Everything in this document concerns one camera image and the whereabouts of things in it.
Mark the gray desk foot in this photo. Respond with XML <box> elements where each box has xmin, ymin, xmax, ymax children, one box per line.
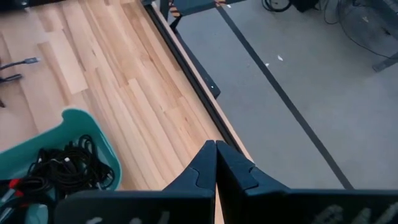
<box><xmin>371</xmin><ymin>50</ymin><xmax>398</xmax><ymax>73</ymax></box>

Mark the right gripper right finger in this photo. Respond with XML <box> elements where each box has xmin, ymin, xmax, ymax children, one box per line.
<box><xmin>216</xmin><ymin>140</ymin><xmax>290</xmax><ymax>224</ymax></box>

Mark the black cable with gray plug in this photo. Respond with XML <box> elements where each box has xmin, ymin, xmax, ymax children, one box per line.
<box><xmin>0</xmin><ymin>57</ymin><xmax>41</xmax><ymax>85</ymax></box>

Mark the black coiled floor cable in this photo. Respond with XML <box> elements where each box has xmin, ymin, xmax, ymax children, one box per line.
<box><xmin>261</xmin><ymin>0</ymin><xmax>294</xmax><ymax>14</ymax></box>

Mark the teal plastic bin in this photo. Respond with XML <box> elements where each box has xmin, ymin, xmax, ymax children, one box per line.
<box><xmin>0</xmin><ymin>107</ymin><xmax>123</xmax><ymax>224</ymax></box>

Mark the black round cable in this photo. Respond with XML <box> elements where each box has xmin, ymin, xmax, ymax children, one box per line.
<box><xmin>17</xmin><ymin>134</ymin><xmax>116</xmax><ymax>200</ymax></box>

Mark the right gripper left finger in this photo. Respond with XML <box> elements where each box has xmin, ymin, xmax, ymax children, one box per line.
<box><xmin>163</xmin><ymin>139</ymin><xmax>217</xmax><ymax>198</ymax></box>

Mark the black aluminium table frame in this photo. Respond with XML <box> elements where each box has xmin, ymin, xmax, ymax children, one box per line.
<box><xmin>141</xmin><ymin>0</ymin><xmax>254</xmax><ymax>162</ymax></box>

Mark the black floor box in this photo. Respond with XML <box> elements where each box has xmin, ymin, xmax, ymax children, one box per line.
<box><xmin>292</xmin><ymin>0</ymin><xmax>322</xmax><ymax>14</ymax></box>

